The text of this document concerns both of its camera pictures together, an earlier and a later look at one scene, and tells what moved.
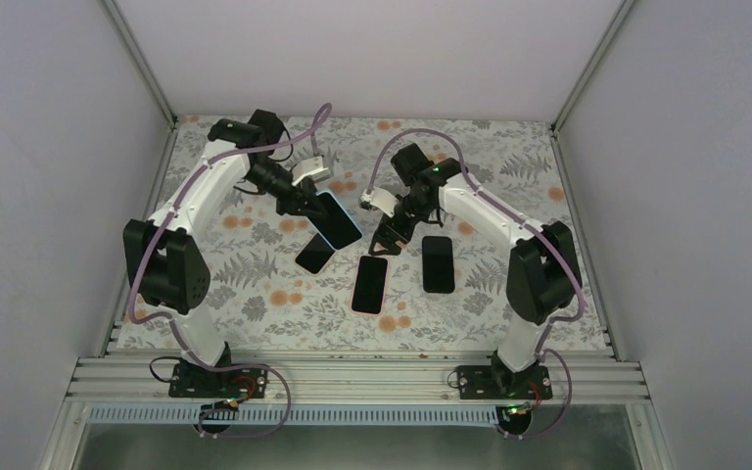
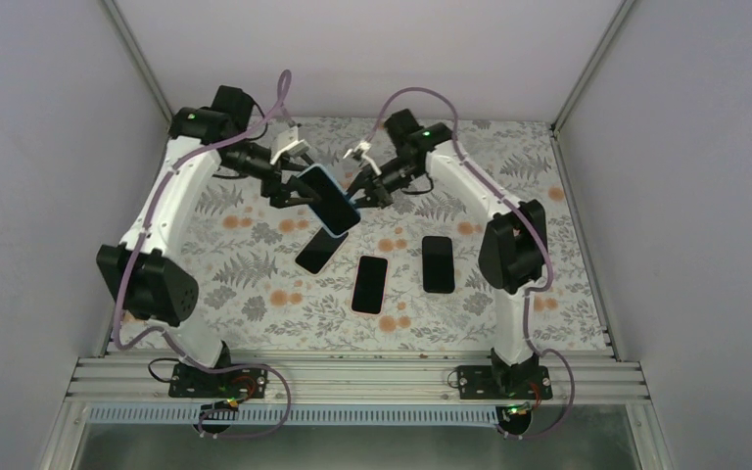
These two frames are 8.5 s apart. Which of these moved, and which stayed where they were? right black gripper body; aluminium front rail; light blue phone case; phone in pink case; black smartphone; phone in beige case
Moved: black smartphone; right black gripper body; light blue phone case
Stayed: phone in pink case; phone in beige case; aluminium front rail
